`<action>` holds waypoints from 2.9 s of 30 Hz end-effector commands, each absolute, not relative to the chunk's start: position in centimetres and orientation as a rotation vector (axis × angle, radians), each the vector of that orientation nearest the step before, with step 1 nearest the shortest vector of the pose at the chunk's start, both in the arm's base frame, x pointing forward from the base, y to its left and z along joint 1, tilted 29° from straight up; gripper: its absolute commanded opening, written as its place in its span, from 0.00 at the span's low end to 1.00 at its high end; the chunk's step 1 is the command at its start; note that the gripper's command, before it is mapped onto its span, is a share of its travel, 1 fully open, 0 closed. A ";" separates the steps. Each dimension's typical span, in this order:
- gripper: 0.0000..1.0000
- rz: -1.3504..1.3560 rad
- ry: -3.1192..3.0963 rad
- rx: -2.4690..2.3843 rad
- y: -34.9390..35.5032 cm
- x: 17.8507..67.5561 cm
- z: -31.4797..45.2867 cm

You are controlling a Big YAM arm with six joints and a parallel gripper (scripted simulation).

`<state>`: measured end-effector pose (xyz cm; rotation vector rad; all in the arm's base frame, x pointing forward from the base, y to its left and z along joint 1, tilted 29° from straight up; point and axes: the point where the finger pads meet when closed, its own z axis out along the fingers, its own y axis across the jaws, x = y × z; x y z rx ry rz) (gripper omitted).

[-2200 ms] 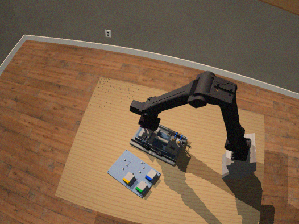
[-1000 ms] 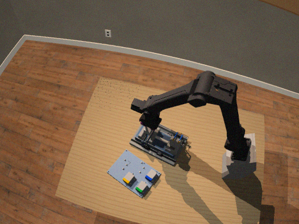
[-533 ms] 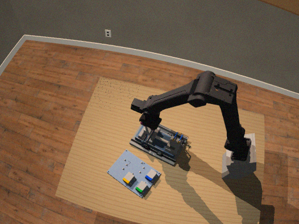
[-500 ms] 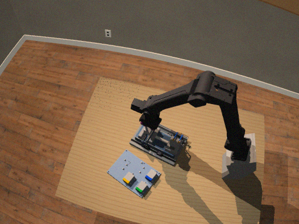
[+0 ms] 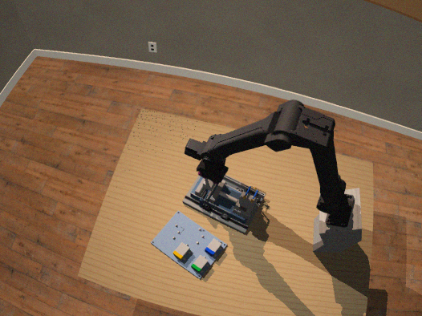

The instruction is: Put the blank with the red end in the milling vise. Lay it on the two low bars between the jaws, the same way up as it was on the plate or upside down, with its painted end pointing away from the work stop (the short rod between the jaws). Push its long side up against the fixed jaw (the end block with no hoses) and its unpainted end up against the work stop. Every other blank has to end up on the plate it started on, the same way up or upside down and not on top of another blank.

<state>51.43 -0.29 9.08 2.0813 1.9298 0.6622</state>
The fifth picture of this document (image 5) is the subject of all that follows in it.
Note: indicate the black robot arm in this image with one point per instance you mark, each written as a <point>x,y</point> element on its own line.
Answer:
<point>287,127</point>

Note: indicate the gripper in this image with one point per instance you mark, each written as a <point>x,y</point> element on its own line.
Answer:
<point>212,174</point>

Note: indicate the beige block with yellow end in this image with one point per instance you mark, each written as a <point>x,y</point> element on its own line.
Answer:
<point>181,250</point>

